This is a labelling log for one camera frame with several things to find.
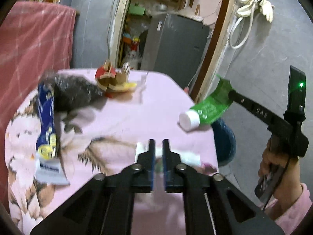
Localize white hose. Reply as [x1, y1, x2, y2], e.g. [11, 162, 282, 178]
[228, 2, 256, 50]

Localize blue trash bin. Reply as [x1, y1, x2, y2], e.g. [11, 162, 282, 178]
[211, 118, 237, 167]

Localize right hand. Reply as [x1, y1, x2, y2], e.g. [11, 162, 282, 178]
[255, 135, 302, 205]

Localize red plaid cloth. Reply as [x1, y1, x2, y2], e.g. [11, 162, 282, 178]
[1, 1, 76, 209]

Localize grey washing machine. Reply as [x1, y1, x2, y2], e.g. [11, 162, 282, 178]
[141, 13, 211, 88]

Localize cream rubber gloves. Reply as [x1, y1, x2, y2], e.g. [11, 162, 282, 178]
[236, 0, 274, 23]

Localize pink floral tablecloth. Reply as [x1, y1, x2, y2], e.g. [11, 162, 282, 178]
[4, 70, 218, 234]

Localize green tube white cap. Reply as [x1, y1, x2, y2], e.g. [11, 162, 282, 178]
[178, 78, 233, 132]

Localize blue snack bag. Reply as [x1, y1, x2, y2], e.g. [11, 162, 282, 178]
[34, 83, 69, 186]

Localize black plastic bag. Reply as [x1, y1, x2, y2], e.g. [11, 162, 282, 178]
[36, 71, 104, 112]

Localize white red sack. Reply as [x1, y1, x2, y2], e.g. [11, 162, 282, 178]
[122, 38, 140, 70]

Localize pink sleeve forearm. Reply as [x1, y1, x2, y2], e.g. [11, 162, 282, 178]
[275, 183, 312, 234]

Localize green floral wrapper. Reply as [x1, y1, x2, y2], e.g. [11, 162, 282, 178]
[134, 142, 203, 173]

